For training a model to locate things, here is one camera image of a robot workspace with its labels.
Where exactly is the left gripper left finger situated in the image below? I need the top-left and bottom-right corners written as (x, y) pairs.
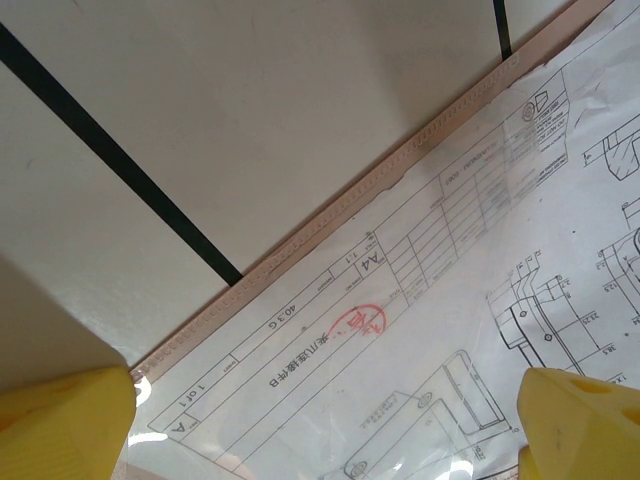
top-left (0, 366), bottom-right (139, 480)

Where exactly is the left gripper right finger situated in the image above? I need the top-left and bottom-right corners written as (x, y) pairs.
top-left (517, 367), bottom-right (640, 480)

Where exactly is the white sheet with L-shaped drawing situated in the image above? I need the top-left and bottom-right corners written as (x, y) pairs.
top-left (127, 0), bottom-right (640, 480)

